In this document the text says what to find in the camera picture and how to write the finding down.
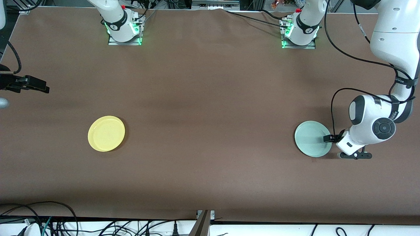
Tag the black power plug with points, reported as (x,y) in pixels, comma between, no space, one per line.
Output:
(175,229)

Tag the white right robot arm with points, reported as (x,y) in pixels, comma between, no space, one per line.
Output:
(115,16)

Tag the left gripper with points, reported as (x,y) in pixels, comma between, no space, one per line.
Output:
(337,137)

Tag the pale green round plate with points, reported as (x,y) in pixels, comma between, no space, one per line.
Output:
(310,138)

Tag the yellow round plate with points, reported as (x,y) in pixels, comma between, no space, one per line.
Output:
(106,133)

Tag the aluminium profile post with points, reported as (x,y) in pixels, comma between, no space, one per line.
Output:
(200,226)

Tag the metal corner bracket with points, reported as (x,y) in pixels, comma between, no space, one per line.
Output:
(25,10)

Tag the aluminium frame rail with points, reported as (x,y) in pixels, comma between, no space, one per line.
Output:
(215,4)

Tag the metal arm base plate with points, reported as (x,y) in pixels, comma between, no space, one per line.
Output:
(310,47)
(113,42)

